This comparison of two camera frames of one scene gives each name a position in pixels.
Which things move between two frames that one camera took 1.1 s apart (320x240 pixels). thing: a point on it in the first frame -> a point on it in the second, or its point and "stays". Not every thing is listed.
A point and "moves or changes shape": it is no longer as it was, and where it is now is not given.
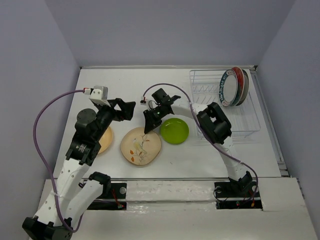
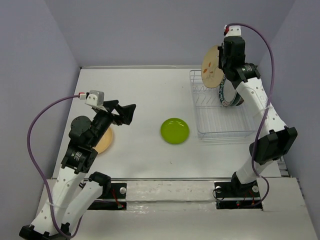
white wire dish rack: (204, 88) stays
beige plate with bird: (139, 148) -> (212, 75)
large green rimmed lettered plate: (228, 88) stays
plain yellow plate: (106, 140) stays
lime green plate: (174, 130) stays
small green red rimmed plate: (246, 88) moves or changes shape
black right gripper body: (160, 112) -> (222, 59)
